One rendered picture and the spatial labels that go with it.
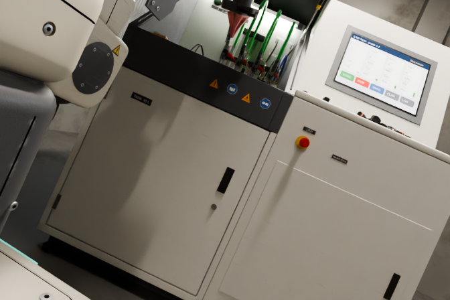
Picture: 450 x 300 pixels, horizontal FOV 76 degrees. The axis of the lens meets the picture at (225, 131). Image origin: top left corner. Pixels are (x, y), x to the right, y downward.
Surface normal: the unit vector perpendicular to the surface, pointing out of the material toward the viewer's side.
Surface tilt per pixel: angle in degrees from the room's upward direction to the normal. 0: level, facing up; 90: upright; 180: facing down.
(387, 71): 76
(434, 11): 90
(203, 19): 90
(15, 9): 90
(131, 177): 90
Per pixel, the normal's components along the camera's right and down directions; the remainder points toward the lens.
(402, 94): 0.06, -0.23
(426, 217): -0.04, -0.02
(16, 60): 0.61, 0.77
